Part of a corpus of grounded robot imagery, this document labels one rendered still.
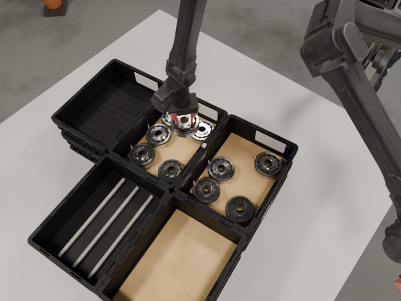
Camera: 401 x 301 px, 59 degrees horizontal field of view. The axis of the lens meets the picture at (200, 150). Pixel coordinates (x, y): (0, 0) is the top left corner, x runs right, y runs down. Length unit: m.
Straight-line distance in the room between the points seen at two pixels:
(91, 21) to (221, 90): 1.97
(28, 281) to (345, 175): 1.31
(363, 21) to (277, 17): 2.65
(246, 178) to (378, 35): 0.74
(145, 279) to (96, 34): 2.49
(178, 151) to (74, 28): 2.27
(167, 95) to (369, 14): 0.55
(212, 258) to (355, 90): 0.76
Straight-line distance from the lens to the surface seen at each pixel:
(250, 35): 3.19
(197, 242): 1.26
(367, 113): 0.74
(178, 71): 1.02
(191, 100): 1.17
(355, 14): 0.76
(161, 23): 2.19
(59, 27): 3.55
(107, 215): 1.35
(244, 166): 1.39
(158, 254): 1.26
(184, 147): 1.43
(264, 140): 1.40
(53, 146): 1.74
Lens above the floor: 2.03
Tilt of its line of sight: 58 degrees down
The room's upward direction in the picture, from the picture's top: 3 degrees counter-clockwise
